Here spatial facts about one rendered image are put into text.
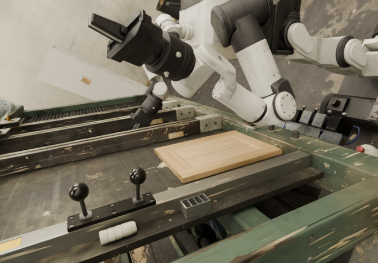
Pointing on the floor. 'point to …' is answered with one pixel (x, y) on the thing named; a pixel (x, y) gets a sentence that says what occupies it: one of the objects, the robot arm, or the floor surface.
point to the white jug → (368, 150)
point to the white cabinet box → (85, 77)
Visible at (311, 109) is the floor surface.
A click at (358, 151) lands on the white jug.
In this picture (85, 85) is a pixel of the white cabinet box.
